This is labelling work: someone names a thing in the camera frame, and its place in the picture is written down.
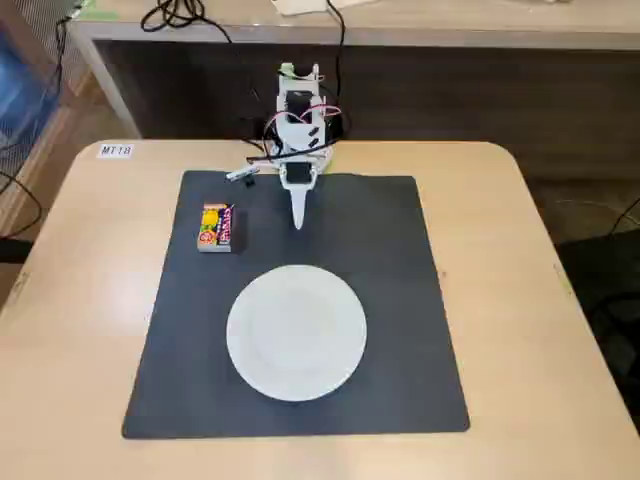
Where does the long black power cable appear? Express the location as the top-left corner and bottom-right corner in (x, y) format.
(325, 0), (352, 139)

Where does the white round dish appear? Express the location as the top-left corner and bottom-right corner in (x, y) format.
(225, 264), (369, 403)

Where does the thin black cable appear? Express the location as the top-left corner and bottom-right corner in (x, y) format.
(0, 171), (42, 237)
(48, 13), (71, 110)
(555, 196), (640, 237)

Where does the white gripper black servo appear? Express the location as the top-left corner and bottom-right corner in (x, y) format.
(278, 160), (321, 230)

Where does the looped black cable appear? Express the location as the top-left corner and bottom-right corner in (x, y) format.
(140, 0), (234, 45)

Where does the beige desk with dark panel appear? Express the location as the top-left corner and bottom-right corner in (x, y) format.
(66, 0), (640, 142)

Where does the blue plastic box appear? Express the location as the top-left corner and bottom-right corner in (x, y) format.
(0, 35), (62, 137)

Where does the white label sticker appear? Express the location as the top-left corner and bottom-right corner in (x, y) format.
(97, 143), (135, 160)

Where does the yellow and navy candy box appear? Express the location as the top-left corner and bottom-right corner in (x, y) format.
(197, 200), (238, 255)

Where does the white paper sheet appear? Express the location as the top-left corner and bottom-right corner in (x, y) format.
(271, 0), (354, 17)

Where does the dark grey mat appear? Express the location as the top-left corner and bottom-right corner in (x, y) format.
(121, 169), (471, 441)

